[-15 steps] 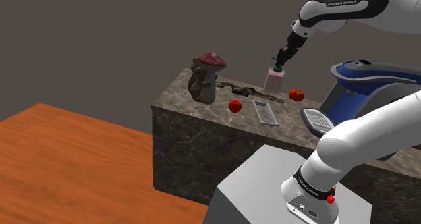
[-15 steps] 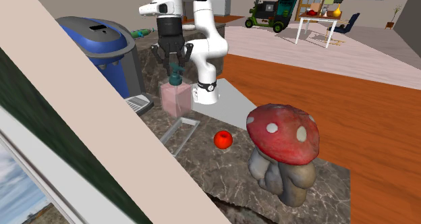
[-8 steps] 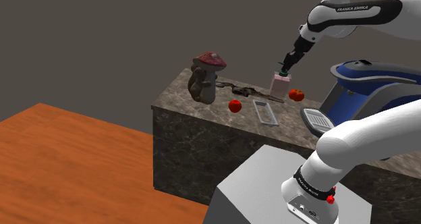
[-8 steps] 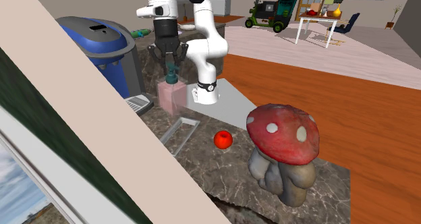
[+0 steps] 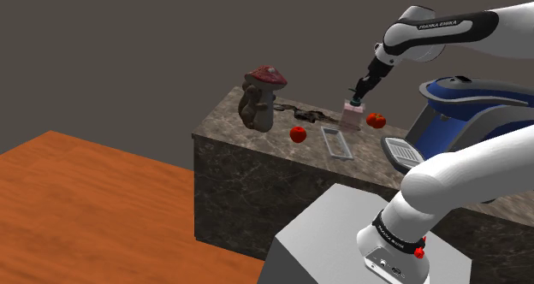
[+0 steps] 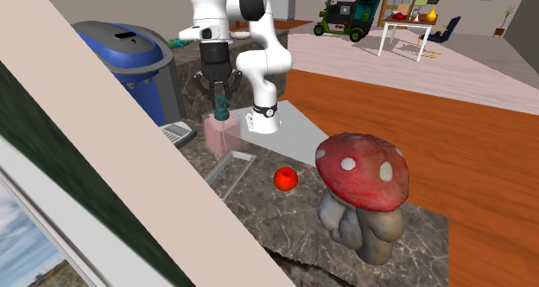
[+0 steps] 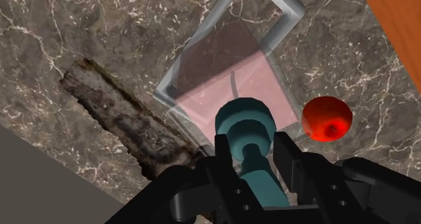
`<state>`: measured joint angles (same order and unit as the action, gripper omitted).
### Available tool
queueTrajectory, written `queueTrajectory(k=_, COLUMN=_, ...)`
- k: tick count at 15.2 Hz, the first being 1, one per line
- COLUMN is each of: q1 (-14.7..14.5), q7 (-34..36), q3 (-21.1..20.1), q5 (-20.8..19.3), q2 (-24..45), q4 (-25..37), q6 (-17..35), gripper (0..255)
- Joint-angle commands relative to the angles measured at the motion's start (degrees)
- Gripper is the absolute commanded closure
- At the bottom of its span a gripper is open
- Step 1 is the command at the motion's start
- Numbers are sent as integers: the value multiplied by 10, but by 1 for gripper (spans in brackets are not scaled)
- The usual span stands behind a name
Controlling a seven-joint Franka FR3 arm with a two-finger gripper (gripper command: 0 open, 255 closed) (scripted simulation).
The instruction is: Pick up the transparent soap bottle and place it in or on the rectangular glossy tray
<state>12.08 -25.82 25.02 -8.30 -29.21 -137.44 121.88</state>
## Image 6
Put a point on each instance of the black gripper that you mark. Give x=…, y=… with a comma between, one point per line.
x=215, y=56

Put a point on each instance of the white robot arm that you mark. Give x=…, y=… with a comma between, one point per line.
x=263, y=73

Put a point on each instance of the pink soap dispenser teal pump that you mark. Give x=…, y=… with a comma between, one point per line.
x=222, y=132

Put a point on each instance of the white bowl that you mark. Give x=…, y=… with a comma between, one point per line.
x=240, y=35

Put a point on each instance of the small green object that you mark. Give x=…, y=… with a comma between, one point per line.
x=175, y=44

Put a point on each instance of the blue grey coffee machine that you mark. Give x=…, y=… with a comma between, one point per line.
x=139, y=73

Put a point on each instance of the grey rectangular tray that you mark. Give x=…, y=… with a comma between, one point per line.
x=240, y=169

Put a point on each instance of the grey robot stand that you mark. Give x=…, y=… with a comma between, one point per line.
x=294, y=136

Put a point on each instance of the grey refrigerator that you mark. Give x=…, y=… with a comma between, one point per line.
x=282, y=1

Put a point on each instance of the red apple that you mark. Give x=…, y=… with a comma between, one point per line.
x=285, y=179

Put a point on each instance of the green scooter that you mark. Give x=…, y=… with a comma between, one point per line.
x=337, y=18

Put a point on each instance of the teal tall board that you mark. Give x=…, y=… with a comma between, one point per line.
x=368, y=3

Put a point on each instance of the red mushroom figure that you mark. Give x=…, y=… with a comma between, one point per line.
x=362, y=172

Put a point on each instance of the white table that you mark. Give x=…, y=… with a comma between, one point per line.
x=406, y=23

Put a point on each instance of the dark blue chair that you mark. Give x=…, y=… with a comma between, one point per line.
x=448, y=29

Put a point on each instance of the window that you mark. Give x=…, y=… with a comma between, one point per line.
x=25, y=244

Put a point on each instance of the potted plant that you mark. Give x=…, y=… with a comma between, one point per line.
x=500, y=31

